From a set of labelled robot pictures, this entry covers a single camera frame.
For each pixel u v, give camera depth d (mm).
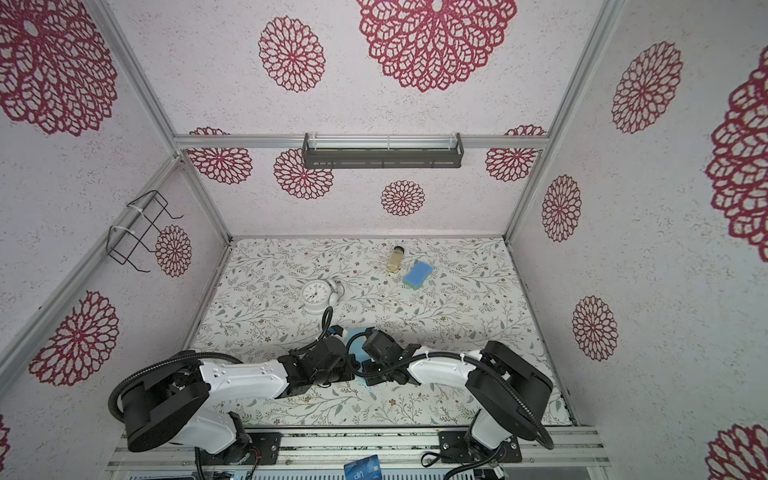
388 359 672
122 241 726
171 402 432
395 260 1114
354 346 745
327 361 662
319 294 996
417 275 1101
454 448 738
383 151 925
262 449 733
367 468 716
